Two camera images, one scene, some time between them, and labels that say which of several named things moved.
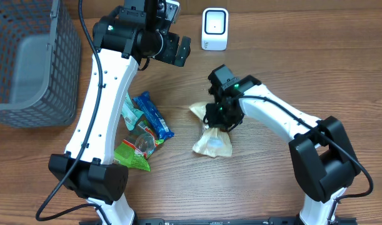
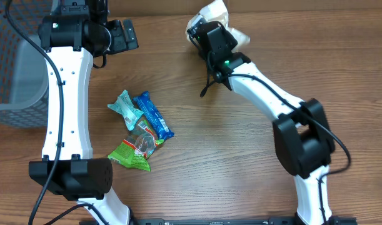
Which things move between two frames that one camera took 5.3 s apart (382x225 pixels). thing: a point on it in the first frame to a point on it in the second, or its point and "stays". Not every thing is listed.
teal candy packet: (130, 115) stays
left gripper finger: (183, 52) to (130, 38)
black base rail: (221, 220) stays
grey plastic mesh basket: (35, 63) stays
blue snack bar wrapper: (160, 127) stays
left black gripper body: (168, 51) to (118, 42)
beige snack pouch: (212, 141) to (217, 11)
